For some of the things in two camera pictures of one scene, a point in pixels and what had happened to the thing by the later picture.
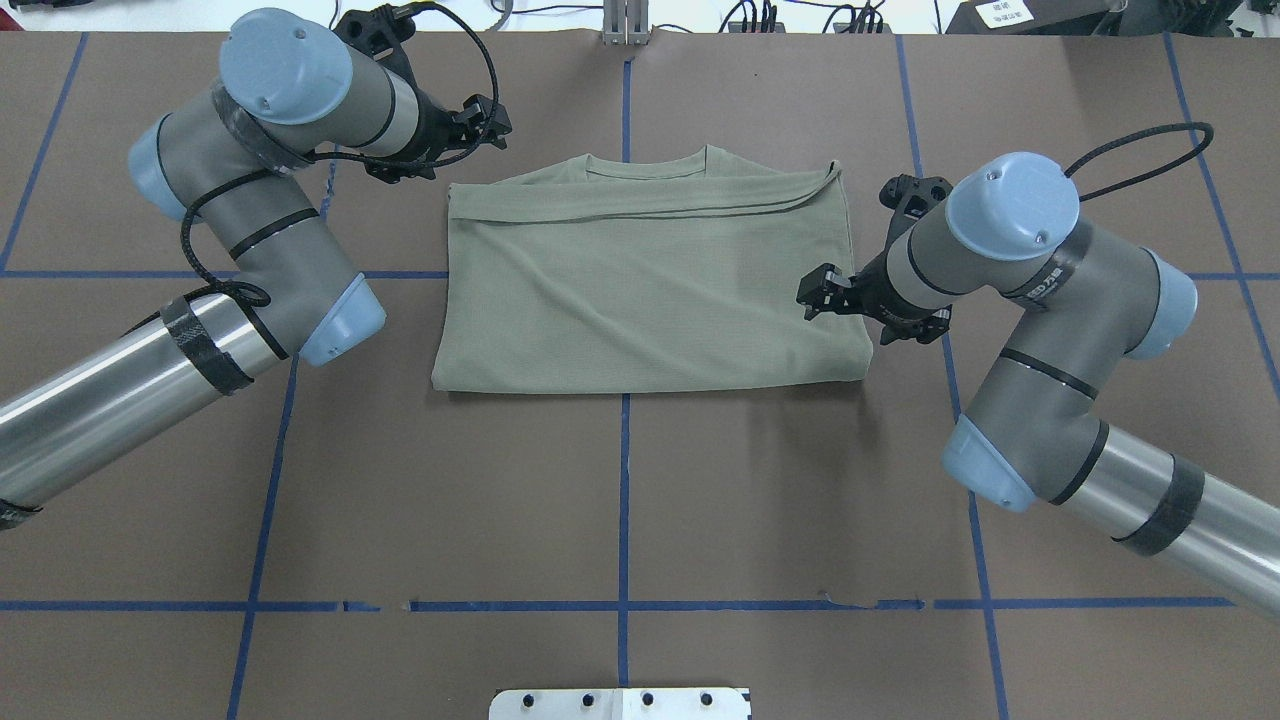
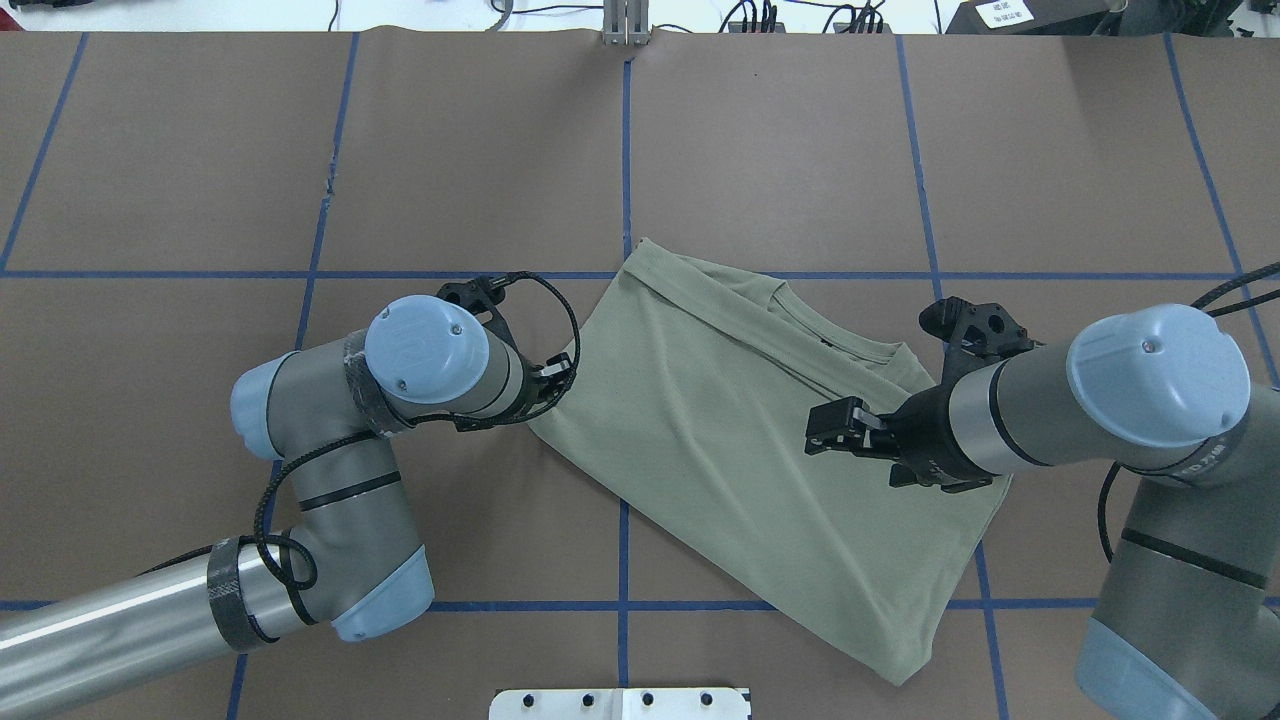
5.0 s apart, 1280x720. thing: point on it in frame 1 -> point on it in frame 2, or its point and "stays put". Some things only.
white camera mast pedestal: (620, 703) stays put
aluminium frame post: (625, 22) stays put
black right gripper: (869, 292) -> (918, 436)
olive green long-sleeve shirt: (676, 270) -> (687, 413)
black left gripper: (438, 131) -> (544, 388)
